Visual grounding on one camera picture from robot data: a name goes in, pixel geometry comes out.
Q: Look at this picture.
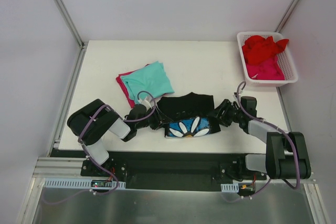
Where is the black t-shirt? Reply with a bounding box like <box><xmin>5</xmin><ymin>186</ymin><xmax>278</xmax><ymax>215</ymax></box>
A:
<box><xmin>157</xmin><ymin>92</ymin><xmax>221</xmax><ymax>138</ymax></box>

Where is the teal t-shirt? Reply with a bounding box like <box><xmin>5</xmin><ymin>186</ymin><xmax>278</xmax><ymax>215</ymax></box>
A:
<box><xmin>122</xmin><ymin>61</ymin><xmax>174</xmax><ymax>104</ymax></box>

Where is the pink t-shirt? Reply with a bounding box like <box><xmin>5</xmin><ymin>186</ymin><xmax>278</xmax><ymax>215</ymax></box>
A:
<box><xmin>115</xmin><ymin>69</ymin><xmax>138</xmax><ymax>108</ymax></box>

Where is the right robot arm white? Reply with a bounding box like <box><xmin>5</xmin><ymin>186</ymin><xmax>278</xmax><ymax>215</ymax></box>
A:
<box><xmin>207</xmin><ymin>96</ymin><xmax>311</xmax><ymax>180</ymax></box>

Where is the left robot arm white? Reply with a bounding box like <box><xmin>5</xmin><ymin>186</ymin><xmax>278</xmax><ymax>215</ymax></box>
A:
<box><xmin>67</xmin><ymin>97</ymin><xmax>172</xmax><ymax>176</ymax></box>

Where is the magenta t-shirt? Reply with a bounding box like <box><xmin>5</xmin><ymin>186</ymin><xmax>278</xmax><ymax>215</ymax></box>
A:
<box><xmin>246</xmin><ymin>56</ymin><xmax>285</xmax><ymax>81</ymax></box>

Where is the red t-shirt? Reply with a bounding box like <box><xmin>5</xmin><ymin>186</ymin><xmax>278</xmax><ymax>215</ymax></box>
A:
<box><xmin>242</xmin><ymin>35</ymin><xmax>289</xmax><ymax>65</ymax></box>

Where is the white plastic basket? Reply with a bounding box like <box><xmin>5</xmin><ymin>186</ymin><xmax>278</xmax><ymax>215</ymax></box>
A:
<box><xmin>237</xmin><ymin>31</ymin><xmax>298</xmax><ymax>87</ymax></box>

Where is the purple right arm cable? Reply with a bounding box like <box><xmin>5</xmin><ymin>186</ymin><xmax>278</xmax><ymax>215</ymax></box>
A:
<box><xmin>235</xmin><ymin>81</ymin><xmax>302</xmax><ymax>190</ymax></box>

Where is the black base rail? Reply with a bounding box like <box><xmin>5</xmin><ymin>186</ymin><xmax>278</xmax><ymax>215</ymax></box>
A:
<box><xmin>50</xmin><ymin>150</ymin><xmax>289</xmax><ymax>192</ymax></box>

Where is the right aluminium frame post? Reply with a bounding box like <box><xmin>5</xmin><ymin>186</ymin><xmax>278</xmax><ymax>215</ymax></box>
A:
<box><xmin>274</xmin><ymin>0</ymin><xmax>302</xmax><ymax>33</ymax></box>

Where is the aluminium frame post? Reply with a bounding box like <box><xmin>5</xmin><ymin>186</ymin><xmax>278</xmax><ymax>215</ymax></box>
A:
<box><xmin>54</xmin><ymin>0</ymin><xmax>85</xmax><ymax>49</ymax></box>
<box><xmin>274</xmin><ymin>0</ymin><xmax>302</xmax><ymax>33</ymax></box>

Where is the left aluminium frame post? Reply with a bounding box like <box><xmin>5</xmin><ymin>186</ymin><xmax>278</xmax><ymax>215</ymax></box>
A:
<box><xmin>54</xmin><ymin>0</ymin><xmax>85</xmax><ymax>49</ymax></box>

